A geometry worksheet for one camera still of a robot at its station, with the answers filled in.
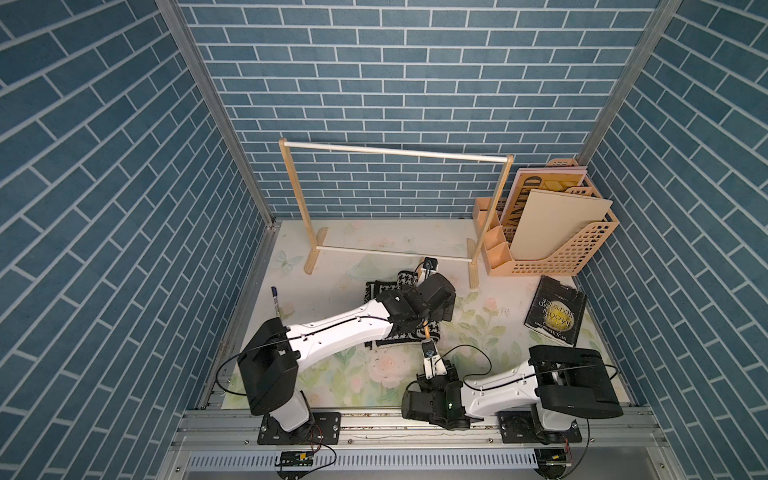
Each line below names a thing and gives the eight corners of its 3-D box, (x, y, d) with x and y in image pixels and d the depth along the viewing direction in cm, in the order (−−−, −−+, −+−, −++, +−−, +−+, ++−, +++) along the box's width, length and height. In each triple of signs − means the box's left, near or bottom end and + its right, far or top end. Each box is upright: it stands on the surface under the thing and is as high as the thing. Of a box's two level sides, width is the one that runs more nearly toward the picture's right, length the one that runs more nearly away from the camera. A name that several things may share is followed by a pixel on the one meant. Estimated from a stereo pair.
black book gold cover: (523, 324, 94) (525, 321, 93) (540, 277, 106) (543, 274, 104) (572, 349, 89) (575, 346, 88) (584, 297, 101) (588, 293, 99)
